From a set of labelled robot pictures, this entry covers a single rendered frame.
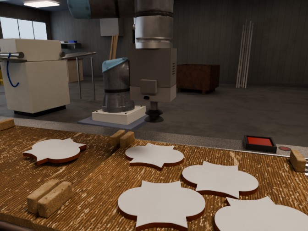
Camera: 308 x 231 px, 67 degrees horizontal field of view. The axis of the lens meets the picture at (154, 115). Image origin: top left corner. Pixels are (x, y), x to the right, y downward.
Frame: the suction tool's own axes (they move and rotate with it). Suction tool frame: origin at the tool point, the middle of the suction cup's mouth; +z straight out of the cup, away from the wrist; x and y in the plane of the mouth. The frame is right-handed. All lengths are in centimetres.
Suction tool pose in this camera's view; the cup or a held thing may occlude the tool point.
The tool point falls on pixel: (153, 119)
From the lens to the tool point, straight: 51.4
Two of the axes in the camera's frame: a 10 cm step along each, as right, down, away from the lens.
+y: 9.6, 0.7, -2.6
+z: 0.0, 9.6, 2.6
